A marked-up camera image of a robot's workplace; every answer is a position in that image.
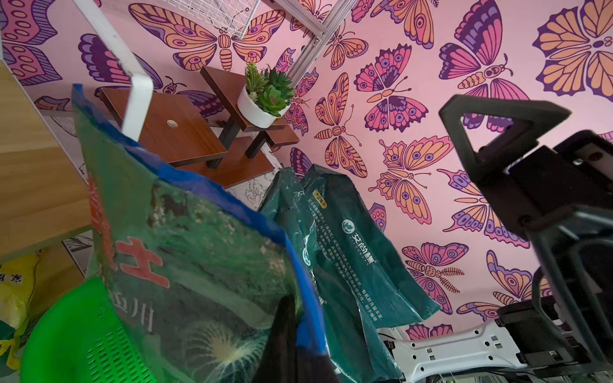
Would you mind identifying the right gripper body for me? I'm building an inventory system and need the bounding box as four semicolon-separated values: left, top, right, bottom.
478;128;613;298

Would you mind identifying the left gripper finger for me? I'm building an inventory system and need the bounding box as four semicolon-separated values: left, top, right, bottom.
252;295;338;383

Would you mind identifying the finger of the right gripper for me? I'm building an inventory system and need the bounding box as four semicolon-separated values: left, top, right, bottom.
439;95;571;184

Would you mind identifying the green fertilizer bag plant picture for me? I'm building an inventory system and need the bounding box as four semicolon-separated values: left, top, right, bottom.
260;168;402;382

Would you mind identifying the dark green fertilizer bag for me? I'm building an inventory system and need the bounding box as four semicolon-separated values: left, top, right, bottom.
301;164;441;328

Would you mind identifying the blue edged soil bag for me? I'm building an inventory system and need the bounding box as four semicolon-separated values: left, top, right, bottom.
72;85;327;382

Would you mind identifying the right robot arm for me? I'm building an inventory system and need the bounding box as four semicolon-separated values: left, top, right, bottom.
383;95;612;382

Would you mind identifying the small yellow fertilizer packet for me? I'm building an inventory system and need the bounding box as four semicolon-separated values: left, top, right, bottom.
1;253;40;378

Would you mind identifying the white wood shelf rack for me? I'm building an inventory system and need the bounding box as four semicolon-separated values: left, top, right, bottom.
0;0;154;262

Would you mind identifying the green plastic basket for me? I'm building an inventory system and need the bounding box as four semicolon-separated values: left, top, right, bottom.
20;278;156;383

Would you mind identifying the brown wooden plant stand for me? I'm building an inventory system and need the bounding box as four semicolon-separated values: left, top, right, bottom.
97;65;302;190

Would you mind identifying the succulent in white pot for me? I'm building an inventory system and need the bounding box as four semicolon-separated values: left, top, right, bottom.
237;63;295;129

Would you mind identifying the aluminium frame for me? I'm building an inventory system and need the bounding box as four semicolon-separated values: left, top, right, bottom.
276;0;357;86

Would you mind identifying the white wire basket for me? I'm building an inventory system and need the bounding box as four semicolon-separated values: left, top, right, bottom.
167;0;260;39

